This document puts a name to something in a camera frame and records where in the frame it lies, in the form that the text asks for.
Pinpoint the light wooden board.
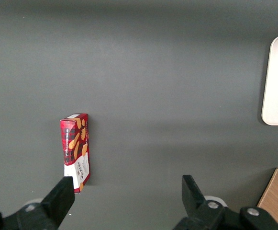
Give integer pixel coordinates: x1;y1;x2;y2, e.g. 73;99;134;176
256;168;278;230

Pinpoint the red tartan shortbread box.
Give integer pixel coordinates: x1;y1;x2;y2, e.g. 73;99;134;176
59;113;91;194

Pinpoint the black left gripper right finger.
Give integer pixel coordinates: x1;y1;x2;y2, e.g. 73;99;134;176
174;175;278;230

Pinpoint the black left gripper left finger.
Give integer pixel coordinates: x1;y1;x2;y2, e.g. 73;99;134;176
0;176;76;230

